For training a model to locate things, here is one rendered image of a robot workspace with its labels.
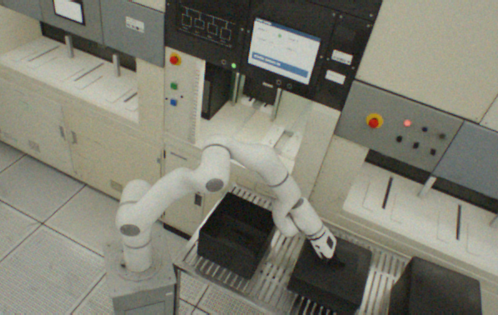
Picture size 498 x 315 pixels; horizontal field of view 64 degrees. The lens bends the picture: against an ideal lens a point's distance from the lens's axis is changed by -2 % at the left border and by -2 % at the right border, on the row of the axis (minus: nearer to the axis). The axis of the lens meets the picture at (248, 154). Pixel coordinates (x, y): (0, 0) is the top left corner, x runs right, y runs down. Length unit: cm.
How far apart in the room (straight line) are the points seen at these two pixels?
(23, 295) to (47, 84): 127
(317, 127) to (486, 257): 107
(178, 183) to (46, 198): 193
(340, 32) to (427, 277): 104
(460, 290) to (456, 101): 75
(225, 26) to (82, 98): 116
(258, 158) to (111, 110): 137
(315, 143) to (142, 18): 98
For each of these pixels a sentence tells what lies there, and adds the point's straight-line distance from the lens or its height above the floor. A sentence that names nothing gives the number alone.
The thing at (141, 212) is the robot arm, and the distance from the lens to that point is 148.
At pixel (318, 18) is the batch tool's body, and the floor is 175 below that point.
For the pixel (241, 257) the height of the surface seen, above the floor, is 90.
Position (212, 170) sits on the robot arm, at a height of 144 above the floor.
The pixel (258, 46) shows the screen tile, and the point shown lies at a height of 156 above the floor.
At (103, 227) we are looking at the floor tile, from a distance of 298.
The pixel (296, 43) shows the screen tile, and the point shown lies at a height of 163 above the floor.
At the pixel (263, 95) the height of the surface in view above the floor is 99.
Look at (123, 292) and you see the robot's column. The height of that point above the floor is 76.
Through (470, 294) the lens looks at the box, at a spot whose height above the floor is 101.
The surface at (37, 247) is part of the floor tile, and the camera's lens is 297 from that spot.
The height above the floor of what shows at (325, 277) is 95.
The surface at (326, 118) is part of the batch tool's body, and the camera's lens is 174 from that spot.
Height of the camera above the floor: 234
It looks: 42 degrees down
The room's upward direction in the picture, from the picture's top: 11 degrees clockwise
